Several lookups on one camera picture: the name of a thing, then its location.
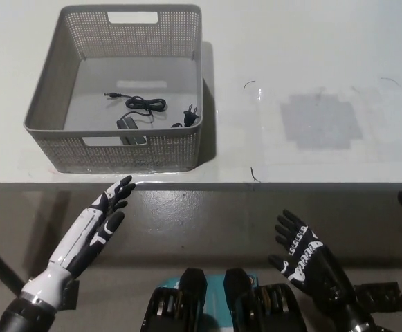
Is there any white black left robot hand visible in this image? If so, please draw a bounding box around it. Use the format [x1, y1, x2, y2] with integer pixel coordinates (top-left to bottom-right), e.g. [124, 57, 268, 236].
[48, 175, 136, 277]

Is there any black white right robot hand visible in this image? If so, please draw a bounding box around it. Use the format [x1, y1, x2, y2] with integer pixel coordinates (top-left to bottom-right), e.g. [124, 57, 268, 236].
[268, 208, 357, 306]

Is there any black power adapter with cord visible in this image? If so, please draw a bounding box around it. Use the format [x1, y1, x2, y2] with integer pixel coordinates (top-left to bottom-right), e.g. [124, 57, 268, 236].
[103, 90, 200, 146]

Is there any black table foot plate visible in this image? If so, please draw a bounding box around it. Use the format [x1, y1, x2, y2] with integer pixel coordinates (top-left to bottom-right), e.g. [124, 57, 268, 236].
[354, 282, 401, 306]
[62, 279, 81, 311]

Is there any black table leg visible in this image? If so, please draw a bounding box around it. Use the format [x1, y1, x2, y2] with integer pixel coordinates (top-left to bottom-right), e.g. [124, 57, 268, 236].
[0, 233, 27, 297]

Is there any grey perforated plastic basket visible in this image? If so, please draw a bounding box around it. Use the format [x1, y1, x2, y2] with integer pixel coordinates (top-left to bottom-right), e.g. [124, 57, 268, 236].
[23, 3, 211, 174]

